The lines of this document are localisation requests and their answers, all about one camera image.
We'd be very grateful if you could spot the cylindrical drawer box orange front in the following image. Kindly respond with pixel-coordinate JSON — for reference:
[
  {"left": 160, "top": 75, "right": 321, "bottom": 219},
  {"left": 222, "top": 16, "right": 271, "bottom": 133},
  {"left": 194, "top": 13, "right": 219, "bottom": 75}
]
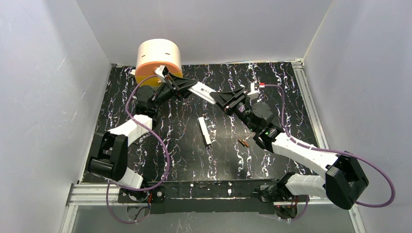
[{"left": 135, "top": 39, "right": 183, "bottom": 87}]

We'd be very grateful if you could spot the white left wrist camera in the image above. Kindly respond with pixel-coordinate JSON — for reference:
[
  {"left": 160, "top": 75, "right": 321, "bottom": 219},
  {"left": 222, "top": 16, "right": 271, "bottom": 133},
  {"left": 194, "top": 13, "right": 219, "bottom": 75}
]
[{"left": 154, "top": 65, "right": 169, "bottom": 83}]

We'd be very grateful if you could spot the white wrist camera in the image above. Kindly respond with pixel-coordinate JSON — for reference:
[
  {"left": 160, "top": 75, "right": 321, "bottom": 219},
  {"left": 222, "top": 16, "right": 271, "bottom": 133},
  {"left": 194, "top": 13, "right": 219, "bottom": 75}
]
[
  {"left": 247, "top": 82, "right": 265, "bottom": 100},
  {"left": 154, "top": 65, "right": 169, "bottom": 83}
]

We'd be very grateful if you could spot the orange green battery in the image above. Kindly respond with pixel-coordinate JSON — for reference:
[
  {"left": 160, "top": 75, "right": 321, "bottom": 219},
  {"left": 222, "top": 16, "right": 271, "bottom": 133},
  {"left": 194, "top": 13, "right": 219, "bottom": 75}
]
[{"left": 238, "top": 139, "right": 246, "bottom": 147}]

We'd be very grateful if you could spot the white remote control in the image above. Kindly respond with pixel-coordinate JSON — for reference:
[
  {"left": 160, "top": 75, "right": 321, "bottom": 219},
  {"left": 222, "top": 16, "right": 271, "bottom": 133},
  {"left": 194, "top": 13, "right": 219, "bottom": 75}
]
[{"left": 189, "top": 82, "right": 216, "bottom": 105}]

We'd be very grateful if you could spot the long white rectangular block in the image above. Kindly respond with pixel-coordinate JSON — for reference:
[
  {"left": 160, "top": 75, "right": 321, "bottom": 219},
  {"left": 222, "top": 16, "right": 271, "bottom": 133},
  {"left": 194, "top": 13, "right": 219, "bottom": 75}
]
[{"left": 198, "top": 117, "right": 212, "bottom": 147}]

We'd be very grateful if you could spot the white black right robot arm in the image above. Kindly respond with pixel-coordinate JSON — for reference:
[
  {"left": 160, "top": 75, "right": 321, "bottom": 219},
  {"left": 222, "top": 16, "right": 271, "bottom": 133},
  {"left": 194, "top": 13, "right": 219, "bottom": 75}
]
[{"left": 210, "top": 88, "right": 369, "bottom": 210}]

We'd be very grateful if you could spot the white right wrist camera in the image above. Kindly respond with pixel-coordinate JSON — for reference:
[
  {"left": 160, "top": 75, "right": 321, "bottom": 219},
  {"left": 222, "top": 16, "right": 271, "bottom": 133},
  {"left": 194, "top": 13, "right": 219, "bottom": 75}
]
[{"left": 247, "top": 82, "right": 265, "bottom": 100}]

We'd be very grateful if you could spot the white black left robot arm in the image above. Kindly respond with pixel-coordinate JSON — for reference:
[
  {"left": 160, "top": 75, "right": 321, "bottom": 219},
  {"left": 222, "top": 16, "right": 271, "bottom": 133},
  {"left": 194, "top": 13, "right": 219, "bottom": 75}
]
[{"left": 85, "top": 73, "right": 198, "bottom": 192}]

